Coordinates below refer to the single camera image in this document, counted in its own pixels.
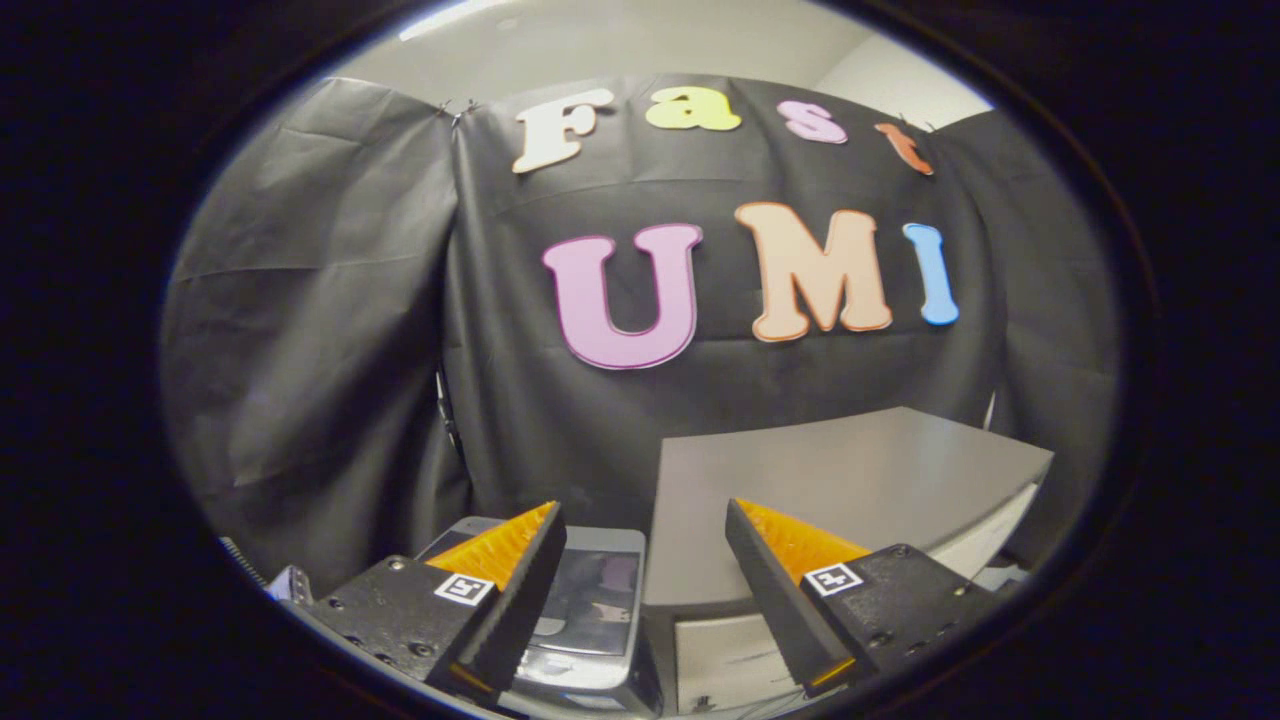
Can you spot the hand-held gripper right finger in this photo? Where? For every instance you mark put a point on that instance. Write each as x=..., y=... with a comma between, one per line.
x=775, y=600

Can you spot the grey washing machine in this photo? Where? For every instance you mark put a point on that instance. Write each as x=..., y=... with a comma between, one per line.
x=645, y=685

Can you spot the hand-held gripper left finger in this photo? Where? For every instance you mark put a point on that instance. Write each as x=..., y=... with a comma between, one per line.
x=520, y=600

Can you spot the black backdrop cloth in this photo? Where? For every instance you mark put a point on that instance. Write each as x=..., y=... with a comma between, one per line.
x=320, y=300

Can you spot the beige cabinet with grey frame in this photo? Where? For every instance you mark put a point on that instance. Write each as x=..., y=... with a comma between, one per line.
x=830, y=480

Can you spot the houndstooth patterned clothing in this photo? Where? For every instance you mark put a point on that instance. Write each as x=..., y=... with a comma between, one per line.
x=245, y=562

